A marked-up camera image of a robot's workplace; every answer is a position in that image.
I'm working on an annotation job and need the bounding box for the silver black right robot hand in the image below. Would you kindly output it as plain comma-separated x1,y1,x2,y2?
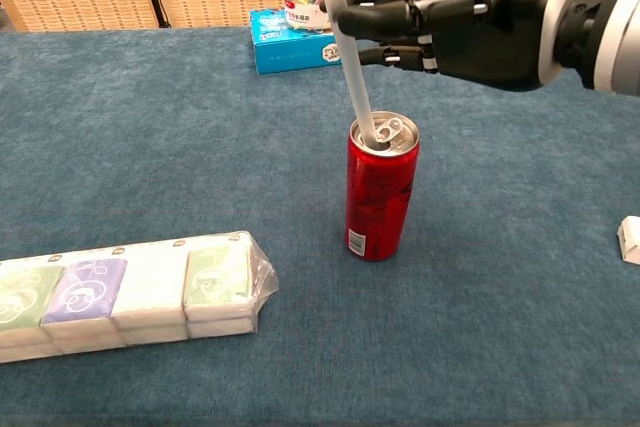
319,0,584,94

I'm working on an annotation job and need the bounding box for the translucent plastic straw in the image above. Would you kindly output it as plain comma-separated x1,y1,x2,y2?
311,0,389,151

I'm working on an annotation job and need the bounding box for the pocket tissue multipack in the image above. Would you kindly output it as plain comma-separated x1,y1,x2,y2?
0,230,280,365

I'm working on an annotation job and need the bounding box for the small white box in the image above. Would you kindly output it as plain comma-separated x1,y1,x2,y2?
616,215,640,265

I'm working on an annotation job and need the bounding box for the red drink can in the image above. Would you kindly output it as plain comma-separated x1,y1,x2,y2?
345,110,422,263

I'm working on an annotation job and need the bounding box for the blue felt table cover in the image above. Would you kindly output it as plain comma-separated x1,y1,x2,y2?
0,19,640,427

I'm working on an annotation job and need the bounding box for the blue cardboard box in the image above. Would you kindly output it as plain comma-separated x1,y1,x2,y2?
249,7,355,76

